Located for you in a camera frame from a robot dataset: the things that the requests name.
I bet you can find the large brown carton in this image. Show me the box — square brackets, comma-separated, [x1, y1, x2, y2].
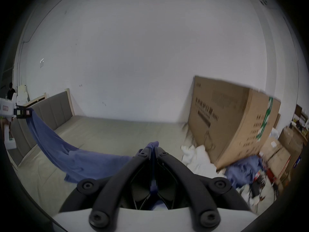
[188, 76, 281, 170]

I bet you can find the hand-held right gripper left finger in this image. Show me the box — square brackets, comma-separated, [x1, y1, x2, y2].
[59, 147, 152, 230]

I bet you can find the brown carton with white label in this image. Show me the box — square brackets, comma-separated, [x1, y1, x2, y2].
[259, 136, 291, 179]

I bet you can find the bed with beige sheet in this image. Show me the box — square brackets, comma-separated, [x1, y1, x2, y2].
[14, 115, 218, 217]

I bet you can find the grey padded headboard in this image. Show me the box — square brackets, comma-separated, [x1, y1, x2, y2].
[7, 88, 74, 167]

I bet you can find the pile of white cloths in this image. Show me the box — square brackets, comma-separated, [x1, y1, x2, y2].
[181, 144, 260, 213]

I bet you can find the plain brown carton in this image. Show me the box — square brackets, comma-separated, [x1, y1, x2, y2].
[278, 127, 303, 171]

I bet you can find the person's left hand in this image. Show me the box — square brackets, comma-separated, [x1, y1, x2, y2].
[0, 118, 12, 133]

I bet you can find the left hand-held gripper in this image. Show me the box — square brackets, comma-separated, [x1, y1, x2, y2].
[0, 93, 33, 150]

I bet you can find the dark blue shirt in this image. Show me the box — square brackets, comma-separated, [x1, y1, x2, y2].
[26, 109, 160, 211]

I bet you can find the bunched blue cloth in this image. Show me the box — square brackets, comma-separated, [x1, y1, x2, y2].
[224, 156, 265, 189]

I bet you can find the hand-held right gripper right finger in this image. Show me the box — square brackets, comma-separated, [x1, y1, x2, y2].
[154, 146, 251, 230]

